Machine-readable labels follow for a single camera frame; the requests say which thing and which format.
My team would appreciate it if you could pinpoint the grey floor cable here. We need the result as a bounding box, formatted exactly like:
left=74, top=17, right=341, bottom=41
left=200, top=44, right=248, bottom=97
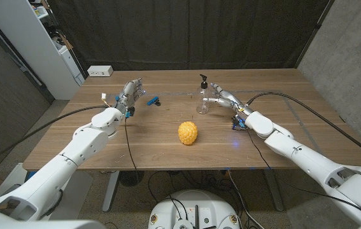
left=227, top=170, right=257, bottom=229

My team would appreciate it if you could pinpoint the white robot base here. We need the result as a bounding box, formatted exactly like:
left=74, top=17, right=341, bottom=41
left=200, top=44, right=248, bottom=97
left=148, top=190, right=241, bottom=229

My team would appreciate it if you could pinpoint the blue clip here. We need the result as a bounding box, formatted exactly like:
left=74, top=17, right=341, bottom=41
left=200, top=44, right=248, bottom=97
left=146, top=96, right=162, bottom=107

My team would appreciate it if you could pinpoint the yellow bumpy toy orange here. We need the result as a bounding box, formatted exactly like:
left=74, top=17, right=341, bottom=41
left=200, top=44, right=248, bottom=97
left=178, top=121, right=199, bottom=146

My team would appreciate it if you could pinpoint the grey table leg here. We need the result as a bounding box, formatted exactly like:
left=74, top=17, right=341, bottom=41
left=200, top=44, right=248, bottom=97
left=102, top=170, right=120, bottom=213
left=262, top=169, right=285, bottom=212

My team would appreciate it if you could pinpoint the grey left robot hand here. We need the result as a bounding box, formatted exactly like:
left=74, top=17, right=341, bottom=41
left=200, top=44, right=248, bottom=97
left=115, top=78, right=146, bottom=111

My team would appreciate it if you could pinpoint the black round fan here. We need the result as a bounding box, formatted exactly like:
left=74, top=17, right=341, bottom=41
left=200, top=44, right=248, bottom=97
left=118, top=170, right=145, bottom=188

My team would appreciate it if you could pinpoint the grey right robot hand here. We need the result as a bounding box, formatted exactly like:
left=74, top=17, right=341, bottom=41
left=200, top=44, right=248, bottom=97
left=202, top=82, right=254, bottom=117

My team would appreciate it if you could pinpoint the black curtain frame pole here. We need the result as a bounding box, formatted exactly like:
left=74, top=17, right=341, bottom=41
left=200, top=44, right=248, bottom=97
left=294, top=0, right=340, bottom=68

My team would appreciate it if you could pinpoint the clear pump dispenser bottle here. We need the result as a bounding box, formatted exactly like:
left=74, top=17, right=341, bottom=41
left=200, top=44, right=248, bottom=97
left=195, top=74, right=212, bottom=115

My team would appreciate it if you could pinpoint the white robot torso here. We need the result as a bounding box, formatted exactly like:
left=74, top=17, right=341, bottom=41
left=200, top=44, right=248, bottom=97
left=0, top=219, right=106, bottom=229

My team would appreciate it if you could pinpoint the thick black cable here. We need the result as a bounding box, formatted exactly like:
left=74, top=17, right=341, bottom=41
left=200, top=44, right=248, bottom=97
left=0, top=104, right=111, bottom=169
left=245, top=92, right=361, bottom=167

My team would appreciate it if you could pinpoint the black fabric curtain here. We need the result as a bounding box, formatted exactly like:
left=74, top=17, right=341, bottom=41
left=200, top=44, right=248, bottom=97
left=46, top=0, right=330, bottom=71

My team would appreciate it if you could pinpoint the thin black cable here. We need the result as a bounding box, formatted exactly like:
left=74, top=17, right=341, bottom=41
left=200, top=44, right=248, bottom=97
left=246, top=129, right=361, bottom=220
left=124, top=116, right=140, bottom=185

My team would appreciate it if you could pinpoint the white power strip box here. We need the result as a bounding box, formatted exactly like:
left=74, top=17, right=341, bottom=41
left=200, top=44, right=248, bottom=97
left=87, top=65, right=114, bottom=78

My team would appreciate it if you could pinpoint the silver tape strip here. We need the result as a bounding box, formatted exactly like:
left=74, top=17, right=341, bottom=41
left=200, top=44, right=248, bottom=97
left=278, top=90, right=331, bottom=167

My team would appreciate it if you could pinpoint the white cabinet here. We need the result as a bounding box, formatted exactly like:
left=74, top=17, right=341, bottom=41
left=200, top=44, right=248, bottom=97
left=0, top=0, right=85, bottom=101

